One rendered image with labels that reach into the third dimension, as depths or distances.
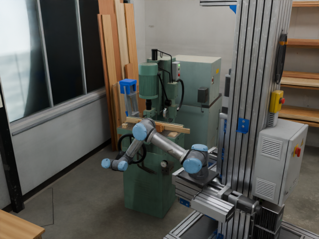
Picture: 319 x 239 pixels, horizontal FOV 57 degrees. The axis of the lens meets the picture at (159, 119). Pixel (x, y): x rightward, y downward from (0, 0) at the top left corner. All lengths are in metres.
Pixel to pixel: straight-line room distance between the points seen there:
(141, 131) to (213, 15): 3.14
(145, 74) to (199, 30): 2.42
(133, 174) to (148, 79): 0.96
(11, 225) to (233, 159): 1.64
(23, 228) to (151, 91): 1.46
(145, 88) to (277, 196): 1.38
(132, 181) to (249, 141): 1.39
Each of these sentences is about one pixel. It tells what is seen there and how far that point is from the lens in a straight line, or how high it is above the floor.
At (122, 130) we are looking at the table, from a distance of 2.79.
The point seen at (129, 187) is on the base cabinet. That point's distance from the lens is 3.05.
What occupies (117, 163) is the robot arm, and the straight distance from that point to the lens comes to 2.27.
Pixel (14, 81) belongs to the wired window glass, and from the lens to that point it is 3.26.
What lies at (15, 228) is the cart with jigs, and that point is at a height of 0.53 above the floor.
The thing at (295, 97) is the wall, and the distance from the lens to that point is 4.79.
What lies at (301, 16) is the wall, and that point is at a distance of 4.64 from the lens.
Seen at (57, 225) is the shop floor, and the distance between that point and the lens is 3.16.
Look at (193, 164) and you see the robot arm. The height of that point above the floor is 1.01.
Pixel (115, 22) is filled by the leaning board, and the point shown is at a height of 1.80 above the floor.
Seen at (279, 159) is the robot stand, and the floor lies 1.09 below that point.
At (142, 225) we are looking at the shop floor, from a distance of 3.00.
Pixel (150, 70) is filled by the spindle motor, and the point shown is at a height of 1.46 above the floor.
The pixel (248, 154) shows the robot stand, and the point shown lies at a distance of 2.08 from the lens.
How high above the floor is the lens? 1.95
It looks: 20 degrees down
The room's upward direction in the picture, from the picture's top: straight up
